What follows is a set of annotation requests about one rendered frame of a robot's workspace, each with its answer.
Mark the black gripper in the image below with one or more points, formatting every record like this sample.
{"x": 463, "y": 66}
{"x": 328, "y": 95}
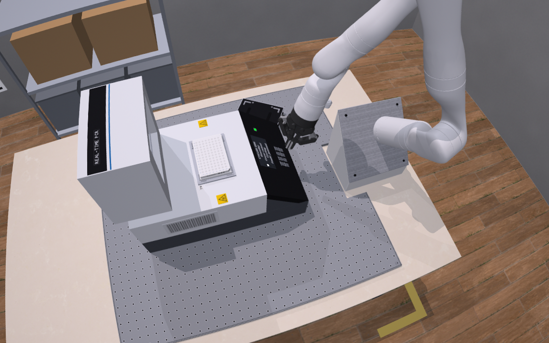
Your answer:
{"x": 292, "y": 124}

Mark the black rectangular frame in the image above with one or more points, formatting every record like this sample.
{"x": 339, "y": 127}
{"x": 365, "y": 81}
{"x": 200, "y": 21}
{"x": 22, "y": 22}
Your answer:
{"x": 262, "y": 110}

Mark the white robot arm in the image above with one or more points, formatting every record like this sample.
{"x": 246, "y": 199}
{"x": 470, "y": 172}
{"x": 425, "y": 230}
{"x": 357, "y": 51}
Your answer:
{"x": 444, "y": 70}

